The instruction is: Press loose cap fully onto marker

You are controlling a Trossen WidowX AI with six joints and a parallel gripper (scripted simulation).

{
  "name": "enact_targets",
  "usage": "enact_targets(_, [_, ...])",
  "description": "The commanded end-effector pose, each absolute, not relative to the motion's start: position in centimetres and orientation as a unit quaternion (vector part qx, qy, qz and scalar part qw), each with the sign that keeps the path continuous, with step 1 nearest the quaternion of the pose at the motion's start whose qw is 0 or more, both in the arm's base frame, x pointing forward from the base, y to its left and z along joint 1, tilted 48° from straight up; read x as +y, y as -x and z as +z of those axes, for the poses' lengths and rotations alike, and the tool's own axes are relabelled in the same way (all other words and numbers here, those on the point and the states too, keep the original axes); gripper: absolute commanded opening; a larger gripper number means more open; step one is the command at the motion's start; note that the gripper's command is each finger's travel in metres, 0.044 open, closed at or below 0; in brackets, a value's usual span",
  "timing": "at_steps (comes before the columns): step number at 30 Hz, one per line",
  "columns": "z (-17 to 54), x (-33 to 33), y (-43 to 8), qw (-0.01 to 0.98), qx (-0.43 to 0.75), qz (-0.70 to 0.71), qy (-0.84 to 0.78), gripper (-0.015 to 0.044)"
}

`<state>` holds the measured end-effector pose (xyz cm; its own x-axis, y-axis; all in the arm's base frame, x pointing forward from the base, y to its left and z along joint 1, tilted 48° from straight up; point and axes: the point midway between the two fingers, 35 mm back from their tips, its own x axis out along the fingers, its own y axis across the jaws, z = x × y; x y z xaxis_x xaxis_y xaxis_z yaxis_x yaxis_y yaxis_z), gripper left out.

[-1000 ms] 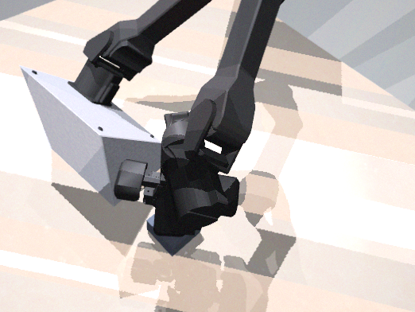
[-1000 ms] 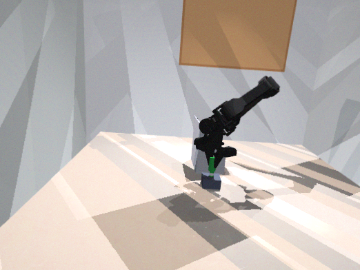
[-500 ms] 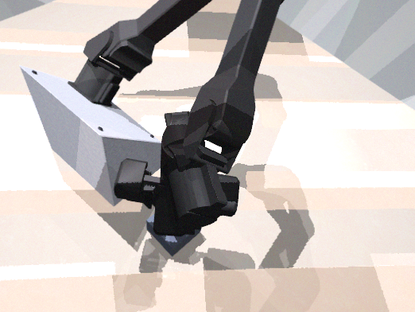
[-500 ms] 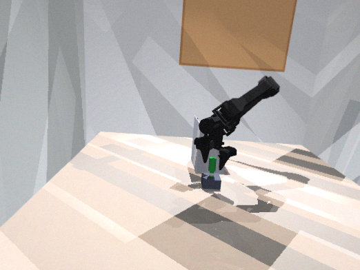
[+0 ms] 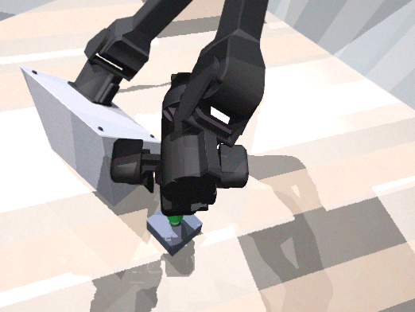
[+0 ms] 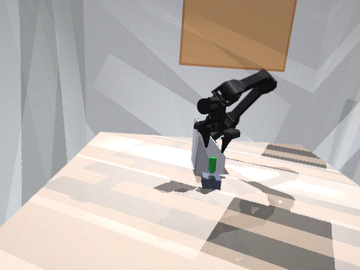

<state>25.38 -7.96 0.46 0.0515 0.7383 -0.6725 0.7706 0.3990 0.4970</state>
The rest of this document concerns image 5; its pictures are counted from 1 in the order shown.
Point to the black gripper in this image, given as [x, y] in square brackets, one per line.
[133, 165]

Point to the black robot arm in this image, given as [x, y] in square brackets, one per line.
[229, 76]

